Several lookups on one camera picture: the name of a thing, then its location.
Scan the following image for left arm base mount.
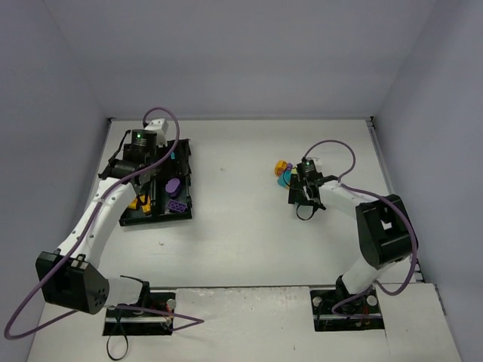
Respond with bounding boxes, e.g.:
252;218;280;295
102;290;176;336

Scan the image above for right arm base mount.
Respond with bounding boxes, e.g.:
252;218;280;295
310;289;385;333

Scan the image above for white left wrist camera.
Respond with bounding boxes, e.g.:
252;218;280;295
144;118;168;146

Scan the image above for purple round paw lego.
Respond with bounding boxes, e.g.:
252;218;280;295
165;177;183;198

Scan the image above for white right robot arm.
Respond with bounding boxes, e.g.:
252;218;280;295
288;158;418;300

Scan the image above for large teal lego brick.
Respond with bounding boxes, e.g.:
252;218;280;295
277;170;292;189

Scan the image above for orange round lego piece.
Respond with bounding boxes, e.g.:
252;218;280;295
274;160;288;176

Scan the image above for black four-compartment bin tray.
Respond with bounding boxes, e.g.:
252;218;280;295
119;139;192;227

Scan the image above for purple 2x4 lego brick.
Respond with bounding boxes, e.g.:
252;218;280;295
166;199;188;213

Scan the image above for orange 2x4 lego brick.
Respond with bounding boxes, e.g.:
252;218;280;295
128;198;141;210

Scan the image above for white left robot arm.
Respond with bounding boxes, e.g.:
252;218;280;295
35;121;173;314

